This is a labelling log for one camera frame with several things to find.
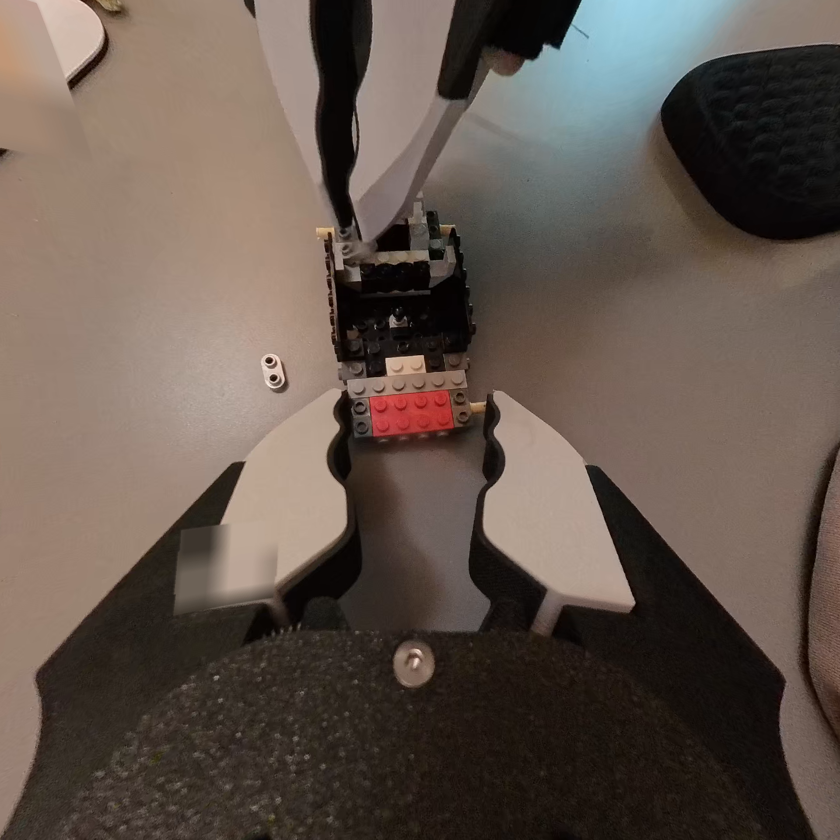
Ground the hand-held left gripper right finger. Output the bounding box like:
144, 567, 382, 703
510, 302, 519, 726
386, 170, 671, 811
469, 388, 636, 636

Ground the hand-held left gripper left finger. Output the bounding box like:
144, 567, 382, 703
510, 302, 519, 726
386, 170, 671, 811
226, 388, 362, 597

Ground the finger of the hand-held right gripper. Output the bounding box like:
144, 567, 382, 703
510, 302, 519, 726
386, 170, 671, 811
357, 0, 491, 244
252, 0, 370, 232

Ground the toy brick car model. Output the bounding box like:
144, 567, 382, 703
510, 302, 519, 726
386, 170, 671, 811
315, 203, 491, 448

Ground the small light grey brick piece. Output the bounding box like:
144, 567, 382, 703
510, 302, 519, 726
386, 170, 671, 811
333, 225, 380, 265

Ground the person's right forearm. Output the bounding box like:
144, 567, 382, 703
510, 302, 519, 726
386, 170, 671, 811
486, 0, 840, 240

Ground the book stand with white base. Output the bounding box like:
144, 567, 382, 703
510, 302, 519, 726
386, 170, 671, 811
0, 0, 108, 86

